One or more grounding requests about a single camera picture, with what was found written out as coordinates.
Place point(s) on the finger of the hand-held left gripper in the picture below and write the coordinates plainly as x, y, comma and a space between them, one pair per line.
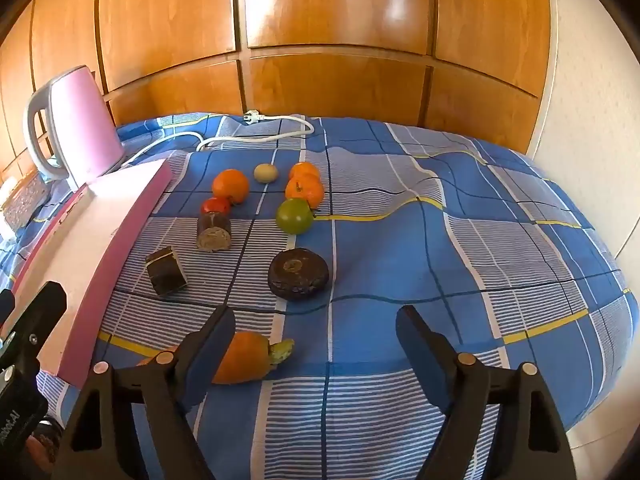
37, 315

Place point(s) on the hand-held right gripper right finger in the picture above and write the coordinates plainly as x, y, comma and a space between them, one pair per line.
425, 360

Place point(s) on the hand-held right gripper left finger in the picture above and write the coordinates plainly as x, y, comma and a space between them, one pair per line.
210, 360

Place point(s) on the orange carrot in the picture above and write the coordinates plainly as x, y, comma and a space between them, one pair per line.
245, 357

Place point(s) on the pink shallow box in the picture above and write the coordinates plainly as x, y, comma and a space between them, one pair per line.
100, 240

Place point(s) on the dark brown block piece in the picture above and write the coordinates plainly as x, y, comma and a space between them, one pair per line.
166, 272

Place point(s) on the dark brown round fruit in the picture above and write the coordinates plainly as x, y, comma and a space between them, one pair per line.
298, 274

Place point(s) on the dark brown cylinder piece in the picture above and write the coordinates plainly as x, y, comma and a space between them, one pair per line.
214, 232

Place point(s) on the red tomato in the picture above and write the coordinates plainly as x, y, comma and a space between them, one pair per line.
215, 206

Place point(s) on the green tomato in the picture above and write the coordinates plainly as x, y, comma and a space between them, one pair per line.
294, 216

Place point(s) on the orange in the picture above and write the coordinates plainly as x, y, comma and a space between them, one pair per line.
305, 170
304, 191
230, 186

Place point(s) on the blue plaid blanket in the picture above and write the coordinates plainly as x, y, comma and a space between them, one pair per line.
380, 270

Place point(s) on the glittery brown box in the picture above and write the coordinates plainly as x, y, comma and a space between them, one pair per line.
25, 197

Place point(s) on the pink electric kettle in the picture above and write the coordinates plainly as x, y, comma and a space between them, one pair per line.
80, 125

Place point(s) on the small beige round fruit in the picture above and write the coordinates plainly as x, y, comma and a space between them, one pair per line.
265, 173

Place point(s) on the wooden wardrobe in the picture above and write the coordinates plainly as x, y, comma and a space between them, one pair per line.
325, 20

